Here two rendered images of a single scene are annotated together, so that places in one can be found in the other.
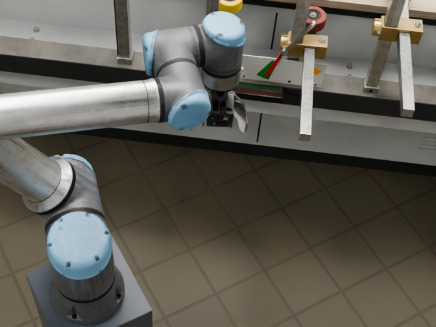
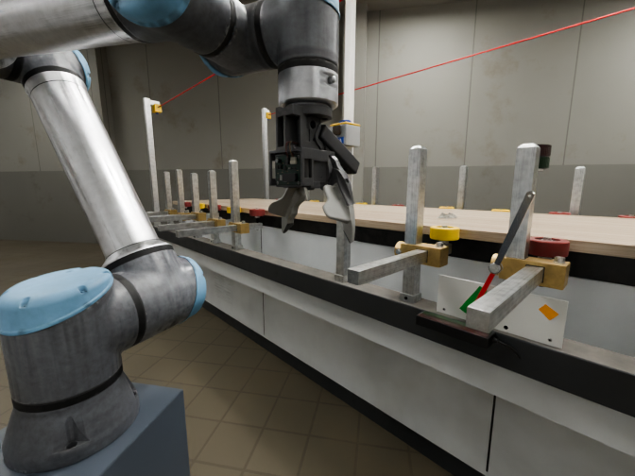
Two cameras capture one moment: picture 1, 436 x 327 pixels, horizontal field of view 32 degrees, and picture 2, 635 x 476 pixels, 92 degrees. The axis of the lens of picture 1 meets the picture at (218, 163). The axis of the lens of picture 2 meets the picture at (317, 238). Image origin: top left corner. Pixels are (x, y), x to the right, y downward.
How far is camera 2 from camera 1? 163 cm
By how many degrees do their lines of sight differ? 56
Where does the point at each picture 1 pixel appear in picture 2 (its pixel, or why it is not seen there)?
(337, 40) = (603, 326)
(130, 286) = (110, 450)
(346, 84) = (614, 359)
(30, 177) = (100, 213)
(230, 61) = (295, 25)
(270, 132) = (505, 463)
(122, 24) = (339, 234)
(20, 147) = (112, 180)
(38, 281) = not seen: hidden behind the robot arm
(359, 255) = not seen: outside the picture
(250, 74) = (452, 307)
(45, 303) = not seen: hidden behind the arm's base
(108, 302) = (40, 433)
